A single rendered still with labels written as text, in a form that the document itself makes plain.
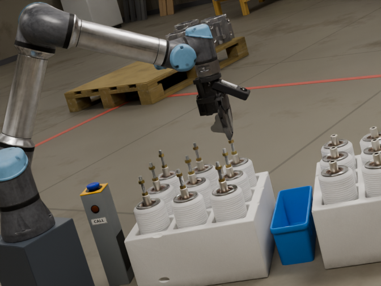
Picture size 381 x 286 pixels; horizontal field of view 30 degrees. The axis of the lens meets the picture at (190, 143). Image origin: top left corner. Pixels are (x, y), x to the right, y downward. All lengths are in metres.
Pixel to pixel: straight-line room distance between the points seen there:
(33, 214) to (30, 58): 0.44
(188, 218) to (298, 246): 0.32
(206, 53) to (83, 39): 0.40
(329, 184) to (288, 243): 0.23
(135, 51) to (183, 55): 0.13
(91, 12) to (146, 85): 6.61
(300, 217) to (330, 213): 0.40
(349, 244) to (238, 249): 0.30
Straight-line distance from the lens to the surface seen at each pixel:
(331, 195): 1.97
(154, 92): 4.86
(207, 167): 2.29
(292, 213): 2.34
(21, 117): 2.09
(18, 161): 1.97
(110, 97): 5.09
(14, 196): 1.98
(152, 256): 2.09
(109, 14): 11.65
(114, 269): 2.25
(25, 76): 2.07
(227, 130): 2.20
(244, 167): 2.22
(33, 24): 1.96
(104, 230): 2.20
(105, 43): 1.95
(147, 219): 2.08
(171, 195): 2.19
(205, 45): 2.14
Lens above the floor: 0.92
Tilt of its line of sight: 15 degrees down
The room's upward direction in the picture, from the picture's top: 15 degrees counter-clockwise
